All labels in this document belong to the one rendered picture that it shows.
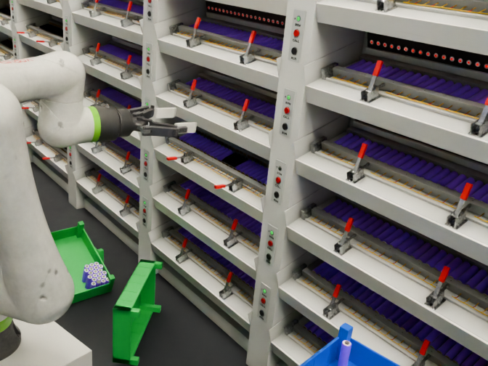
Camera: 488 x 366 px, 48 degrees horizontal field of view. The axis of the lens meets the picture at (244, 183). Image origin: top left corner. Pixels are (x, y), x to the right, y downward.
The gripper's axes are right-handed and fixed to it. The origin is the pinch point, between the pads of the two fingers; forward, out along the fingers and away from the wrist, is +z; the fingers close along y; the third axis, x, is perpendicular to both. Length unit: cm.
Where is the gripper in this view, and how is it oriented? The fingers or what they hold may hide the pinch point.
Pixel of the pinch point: (179, 120)
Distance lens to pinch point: 159.6
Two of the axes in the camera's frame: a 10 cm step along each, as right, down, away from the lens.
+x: 2.0, -8.9, -4.2
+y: 5.9, 4.5, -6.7
